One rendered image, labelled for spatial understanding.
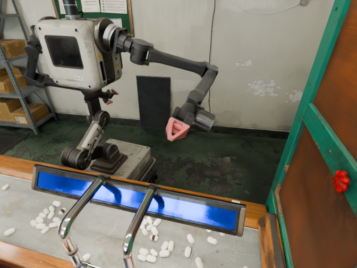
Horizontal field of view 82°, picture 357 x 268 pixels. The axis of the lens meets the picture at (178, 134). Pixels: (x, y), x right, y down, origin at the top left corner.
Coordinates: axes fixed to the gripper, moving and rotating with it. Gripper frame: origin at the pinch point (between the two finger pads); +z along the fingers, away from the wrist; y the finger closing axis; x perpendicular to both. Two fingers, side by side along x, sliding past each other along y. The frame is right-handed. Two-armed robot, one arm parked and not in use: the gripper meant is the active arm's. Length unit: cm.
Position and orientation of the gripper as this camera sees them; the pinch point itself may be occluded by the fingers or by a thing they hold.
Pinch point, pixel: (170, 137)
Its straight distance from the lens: 58.8
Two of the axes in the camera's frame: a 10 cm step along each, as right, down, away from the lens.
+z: -3.0, 5.1, -8.1
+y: -3.2, 7.4, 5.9
